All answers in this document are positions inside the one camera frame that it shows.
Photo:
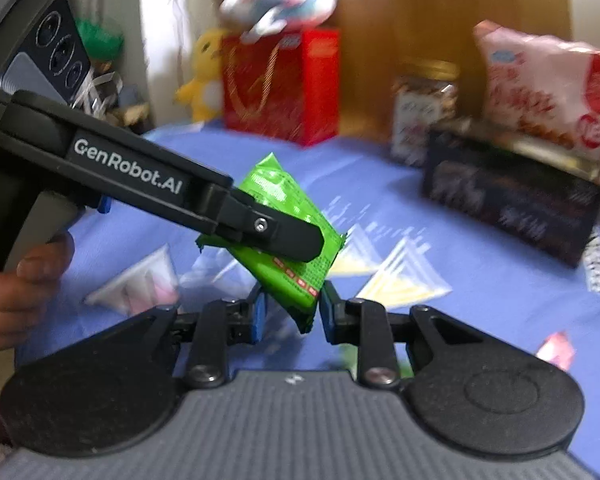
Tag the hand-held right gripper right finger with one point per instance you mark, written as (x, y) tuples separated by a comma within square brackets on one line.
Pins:
[(326, 316)]

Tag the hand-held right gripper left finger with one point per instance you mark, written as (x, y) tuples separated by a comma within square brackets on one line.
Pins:
[(257, 320)]

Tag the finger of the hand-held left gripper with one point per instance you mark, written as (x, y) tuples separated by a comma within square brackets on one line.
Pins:
[(275, 232)]

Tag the bright green snack packet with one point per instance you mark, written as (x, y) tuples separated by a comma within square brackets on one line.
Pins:
[(285, 195)]

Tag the black cardboard box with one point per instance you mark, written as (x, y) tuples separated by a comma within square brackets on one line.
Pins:
[(510, 195)]

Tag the person's left hand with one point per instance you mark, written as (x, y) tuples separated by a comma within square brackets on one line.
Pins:
[(25, 290)]

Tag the blue printed blanket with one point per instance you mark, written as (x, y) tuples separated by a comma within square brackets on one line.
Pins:
[(430, 285)]

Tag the red carton box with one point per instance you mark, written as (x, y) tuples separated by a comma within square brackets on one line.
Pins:
[(315, 90)]

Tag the red gift box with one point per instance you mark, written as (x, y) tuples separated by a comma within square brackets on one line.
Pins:
[(260, 85)]

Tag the yellow duck plush toy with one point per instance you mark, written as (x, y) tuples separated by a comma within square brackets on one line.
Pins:
[(205, 75)]

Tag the cashew jar with gold lid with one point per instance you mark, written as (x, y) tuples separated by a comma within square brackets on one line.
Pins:
[(422, 110)]

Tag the small pink striped packet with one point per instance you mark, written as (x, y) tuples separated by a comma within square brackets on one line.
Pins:
[(556, 351)]

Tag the wooden headboard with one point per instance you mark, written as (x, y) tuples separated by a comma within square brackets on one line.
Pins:
[(405, 20)]

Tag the large pink snack bag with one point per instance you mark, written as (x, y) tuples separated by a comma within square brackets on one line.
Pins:
[(545, 90)]

